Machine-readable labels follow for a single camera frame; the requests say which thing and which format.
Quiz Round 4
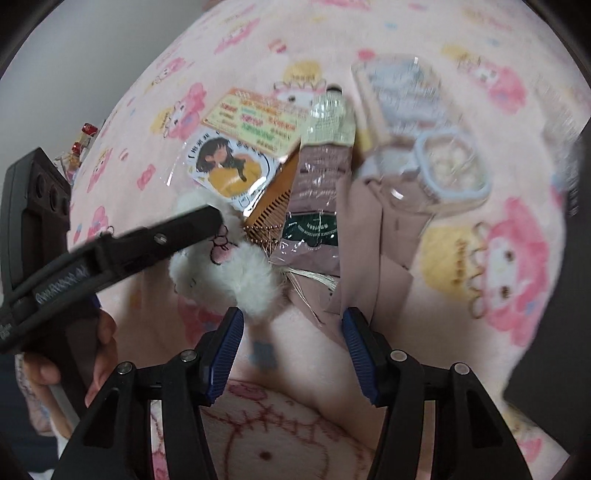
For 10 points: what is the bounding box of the person's left hand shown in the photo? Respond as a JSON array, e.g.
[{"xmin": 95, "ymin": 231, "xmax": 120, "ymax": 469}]
[{"xmin": 21, "ymin": 310, "xmax": 118, "ymax": 409}]

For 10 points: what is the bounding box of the red wrapped trinket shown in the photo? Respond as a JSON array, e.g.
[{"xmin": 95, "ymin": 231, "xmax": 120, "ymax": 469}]
[{"xmin": 55, "ymin": 122, "xmax": 100, "ymax": 176}]

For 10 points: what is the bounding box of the pink cartoon-print blanket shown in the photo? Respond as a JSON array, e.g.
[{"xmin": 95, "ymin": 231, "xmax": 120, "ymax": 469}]
[{"xmin": 14, "ymin": 0, "xmax": 591, "ymax": 480}]

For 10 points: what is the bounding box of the pink cloth pouch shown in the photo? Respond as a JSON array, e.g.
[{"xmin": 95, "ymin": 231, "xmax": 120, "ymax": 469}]
[{"xmin": 318, "ymin": 175, "xmax": 430, "ymax": 328}]

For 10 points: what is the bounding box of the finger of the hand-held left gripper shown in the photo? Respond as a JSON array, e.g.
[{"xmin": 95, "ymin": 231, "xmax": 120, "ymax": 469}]
[{"xmin": 93, "ymin": 205, "xmax": 225, "ymax": 283}]

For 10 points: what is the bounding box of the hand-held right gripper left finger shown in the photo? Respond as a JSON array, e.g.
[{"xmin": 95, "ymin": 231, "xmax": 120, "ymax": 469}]
[{"xmin": 58, "ymin": 307, "xmax": 245, "ymax": 480}]

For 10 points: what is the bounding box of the yellow colourful printed card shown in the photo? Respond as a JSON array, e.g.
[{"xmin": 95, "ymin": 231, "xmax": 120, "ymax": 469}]
[{"xmin": 201, "ymin": 88, "xmax": 303, "ymax": 155}]

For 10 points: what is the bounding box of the pink hand cream tube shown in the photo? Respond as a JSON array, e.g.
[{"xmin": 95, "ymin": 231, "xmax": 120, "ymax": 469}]
[{"xmin": 268, "ymin": 85, "xmax": 356, "ymax": 278}]

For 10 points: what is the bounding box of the girl-print sticker card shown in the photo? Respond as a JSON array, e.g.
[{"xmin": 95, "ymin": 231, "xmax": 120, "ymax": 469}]
[{"xmin": 173, "ymin": 134, "xmax": 284, "ymax": 213}]

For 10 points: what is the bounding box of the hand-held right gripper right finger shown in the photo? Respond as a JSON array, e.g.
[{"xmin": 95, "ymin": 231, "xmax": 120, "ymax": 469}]
[{"xmin": 341, "ymin": 307, "xmax": 536, "ymax": 480}]

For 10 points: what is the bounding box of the wooden comb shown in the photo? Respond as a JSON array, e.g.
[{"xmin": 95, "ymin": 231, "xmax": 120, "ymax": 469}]
[{"xmin": 242, "ymin": 150, "xmax": 301, "ymax": 243}]

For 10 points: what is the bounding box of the clear plastic package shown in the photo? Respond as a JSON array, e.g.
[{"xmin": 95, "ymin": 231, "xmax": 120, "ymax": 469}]
[{"xmin": 351, "ymin": 55, "xmax": 492, "ymax": 213}]

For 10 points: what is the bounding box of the pink cloth with red outlines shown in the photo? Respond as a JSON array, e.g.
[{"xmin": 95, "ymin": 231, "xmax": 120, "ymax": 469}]
[{"xmin": 148, "ymin": 378, "xmax": 398, "ymax": 480}]

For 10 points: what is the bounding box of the white fluffy hair clip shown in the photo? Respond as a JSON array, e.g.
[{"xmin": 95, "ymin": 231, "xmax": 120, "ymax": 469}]
[{"xmin": 168, "ymin": 189, "xmax": 284, "ymax": 321}]

